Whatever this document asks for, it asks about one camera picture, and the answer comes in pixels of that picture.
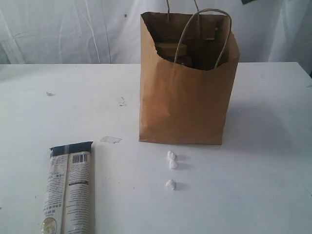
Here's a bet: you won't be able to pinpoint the small white scrap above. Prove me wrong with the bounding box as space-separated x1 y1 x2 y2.
167 151 176 160

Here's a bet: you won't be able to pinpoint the clear jar gold lid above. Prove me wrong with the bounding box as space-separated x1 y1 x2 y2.
155 42 187 57

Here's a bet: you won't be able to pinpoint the long noodle packet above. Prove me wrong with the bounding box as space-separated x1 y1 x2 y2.
40 141 93 234

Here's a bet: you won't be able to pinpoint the clear can dark contents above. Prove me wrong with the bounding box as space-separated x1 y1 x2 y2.
175 56 192 67

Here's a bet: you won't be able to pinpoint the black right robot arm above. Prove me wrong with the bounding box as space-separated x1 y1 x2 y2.
241 0 254 4

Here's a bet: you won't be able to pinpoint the brown paper shopping bag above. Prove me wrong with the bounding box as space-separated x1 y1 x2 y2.
139 8 240 145

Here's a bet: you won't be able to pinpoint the clear tape piece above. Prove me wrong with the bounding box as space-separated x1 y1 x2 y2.
100 136 122 144

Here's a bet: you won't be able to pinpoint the tiny white paper scrap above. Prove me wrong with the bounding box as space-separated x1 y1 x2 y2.
46 92 56 97

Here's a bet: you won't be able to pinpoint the white backdrop sheet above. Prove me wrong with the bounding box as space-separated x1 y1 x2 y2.
0 0 312 71

